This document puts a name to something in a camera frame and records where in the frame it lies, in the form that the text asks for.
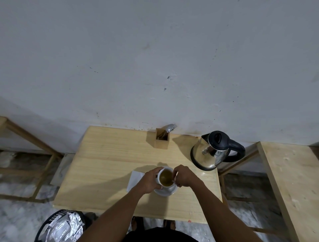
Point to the silver spoon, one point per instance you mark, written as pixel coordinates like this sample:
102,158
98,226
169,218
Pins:
168,129

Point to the person's left forearm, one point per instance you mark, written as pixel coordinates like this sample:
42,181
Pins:
117,214

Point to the person's right fingers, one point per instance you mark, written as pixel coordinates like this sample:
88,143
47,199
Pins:
177,172

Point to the person's right foot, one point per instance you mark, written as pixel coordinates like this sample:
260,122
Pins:
170,224

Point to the person's foot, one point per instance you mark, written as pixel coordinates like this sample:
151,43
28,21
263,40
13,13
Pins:
137,223
170,224

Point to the unfinished wooden table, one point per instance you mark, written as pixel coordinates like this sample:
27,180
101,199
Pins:
291,184

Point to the person's black shirt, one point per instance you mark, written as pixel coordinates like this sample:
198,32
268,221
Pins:
159,235

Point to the person's left fingers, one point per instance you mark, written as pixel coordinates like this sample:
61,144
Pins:
157,170

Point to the white cup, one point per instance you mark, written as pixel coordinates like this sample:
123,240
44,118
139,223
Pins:
166,185

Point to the light wooden table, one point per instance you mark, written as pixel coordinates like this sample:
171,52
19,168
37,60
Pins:
104,169

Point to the person's left foot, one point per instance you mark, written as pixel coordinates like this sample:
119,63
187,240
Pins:
137,223

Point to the wooden cutlery holder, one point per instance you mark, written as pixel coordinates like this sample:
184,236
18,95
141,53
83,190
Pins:
162,143

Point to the person's left hand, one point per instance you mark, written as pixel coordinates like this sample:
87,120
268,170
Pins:
148,182

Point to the white saucer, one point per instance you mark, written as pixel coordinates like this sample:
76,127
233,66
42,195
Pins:
165,191

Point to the person's right hand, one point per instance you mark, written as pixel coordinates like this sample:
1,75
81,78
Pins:
185,177

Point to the white paper napkin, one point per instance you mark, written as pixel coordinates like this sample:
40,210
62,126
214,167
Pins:
134,180

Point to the wooden frame stand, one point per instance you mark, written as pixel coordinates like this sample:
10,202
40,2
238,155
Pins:
30,139

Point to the black plastic basket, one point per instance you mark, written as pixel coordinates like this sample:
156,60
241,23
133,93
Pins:
51,217

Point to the person's right forearm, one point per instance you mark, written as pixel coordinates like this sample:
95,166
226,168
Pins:
219,212

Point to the silver foil bag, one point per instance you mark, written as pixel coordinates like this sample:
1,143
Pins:
64,228

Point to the brown tea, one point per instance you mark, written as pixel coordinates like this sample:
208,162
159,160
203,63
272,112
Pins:
166,178

